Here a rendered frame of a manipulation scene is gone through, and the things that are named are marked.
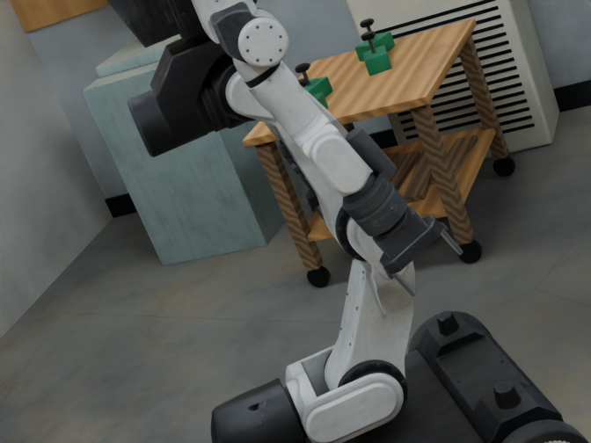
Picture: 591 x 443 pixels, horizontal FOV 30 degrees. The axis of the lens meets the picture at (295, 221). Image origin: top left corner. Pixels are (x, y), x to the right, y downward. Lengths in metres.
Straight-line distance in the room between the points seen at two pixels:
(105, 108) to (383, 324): 1.92
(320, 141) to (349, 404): 0.61
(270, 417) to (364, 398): 0.19
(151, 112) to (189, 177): 1.87
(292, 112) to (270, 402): 0.66
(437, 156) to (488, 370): 0.89
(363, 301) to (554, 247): 1.11
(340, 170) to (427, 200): 1.46
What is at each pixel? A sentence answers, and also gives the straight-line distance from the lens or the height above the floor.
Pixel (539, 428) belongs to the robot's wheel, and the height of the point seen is 0.20.
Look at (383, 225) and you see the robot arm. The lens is 1.83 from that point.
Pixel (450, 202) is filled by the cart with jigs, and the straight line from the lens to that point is 3.09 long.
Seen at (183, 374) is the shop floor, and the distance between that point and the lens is 3.23.
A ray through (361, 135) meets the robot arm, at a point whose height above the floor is 0.84.
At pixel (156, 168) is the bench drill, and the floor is 0.37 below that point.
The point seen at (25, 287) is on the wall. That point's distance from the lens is 4.27.
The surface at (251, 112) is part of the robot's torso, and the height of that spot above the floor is 0.91.
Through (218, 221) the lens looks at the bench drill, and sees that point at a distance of 3.85.
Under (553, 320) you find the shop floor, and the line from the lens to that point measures 2.80.
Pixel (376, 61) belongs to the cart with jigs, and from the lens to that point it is 3.30.
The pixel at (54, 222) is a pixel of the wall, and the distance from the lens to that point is 4.48.
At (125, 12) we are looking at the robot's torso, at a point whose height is 1.15.
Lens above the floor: 1.40
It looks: 21 degrees down
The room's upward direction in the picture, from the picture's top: 22 degrees counter-clockwise
